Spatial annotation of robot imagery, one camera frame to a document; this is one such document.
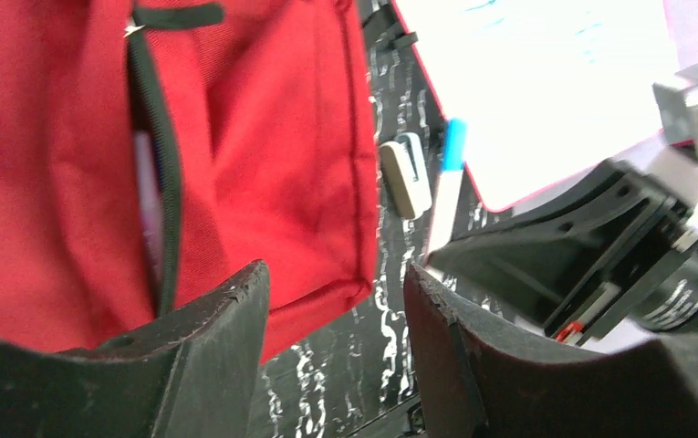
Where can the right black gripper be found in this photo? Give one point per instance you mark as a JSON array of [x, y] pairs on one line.
[[600, 253]]

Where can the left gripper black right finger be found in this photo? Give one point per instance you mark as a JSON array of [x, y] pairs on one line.
[[482, 376]]

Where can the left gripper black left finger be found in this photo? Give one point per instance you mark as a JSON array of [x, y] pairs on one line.
[[190, 373]]

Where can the blue-capped white marker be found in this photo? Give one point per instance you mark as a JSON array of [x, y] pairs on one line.
[[448, 186]]

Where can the red backpack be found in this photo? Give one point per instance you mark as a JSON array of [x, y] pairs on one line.
[[151, 149]]

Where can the grey light-blue stapler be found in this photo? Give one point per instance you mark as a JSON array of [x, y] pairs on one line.
[[405, 171]]

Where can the pink-framed whiteboard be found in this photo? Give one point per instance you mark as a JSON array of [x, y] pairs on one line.
[[547, 89]]

